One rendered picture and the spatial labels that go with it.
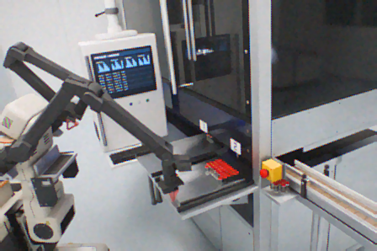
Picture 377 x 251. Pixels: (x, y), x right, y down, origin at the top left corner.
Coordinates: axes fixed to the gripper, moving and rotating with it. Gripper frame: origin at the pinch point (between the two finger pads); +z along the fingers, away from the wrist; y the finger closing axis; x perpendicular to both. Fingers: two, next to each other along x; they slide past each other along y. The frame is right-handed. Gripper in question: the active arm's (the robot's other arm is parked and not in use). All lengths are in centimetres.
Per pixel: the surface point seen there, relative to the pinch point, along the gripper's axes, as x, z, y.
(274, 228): -12, 29, 48
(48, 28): 545, -61, -21
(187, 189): 5.7, 1.6, 9.7
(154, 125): 89, -1, 23
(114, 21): 95, -75, 8
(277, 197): -22.0, 1.3, 40.8
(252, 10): -8, -77, 39
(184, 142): 54, 1, 31
